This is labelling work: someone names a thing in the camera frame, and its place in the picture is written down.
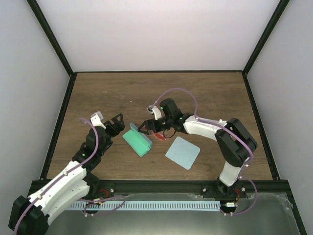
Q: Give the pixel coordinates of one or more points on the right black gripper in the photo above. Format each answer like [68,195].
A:
[148,123]

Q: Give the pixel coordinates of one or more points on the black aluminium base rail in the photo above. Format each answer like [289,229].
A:
[208,188]

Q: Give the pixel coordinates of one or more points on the red transparent sunglasses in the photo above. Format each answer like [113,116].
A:
[158,136]

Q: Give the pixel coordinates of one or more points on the black enclosure frame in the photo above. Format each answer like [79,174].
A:
[278,12]

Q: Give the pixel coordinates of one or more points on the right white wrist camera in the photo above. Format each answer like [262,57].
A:
[155,111]

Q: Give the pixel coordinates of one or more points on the teal glasses case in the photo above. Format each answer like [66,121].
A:
[139,142]

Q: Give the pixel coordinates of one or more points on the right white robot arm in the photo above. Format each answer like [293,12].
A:
[236,144]

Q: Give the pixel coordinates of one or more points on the light blue slotted cable duct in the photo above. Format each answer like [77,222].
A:
[149,206]

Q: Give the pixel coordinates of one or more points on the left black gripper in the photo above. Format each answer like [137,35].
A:
[121,127]

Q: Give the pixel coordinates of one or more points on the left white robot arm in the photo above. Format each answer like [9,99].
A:
[34,214]

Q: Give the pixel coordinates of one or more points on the light blue cleaning cloth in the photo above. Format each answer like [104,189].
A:
[183,153]

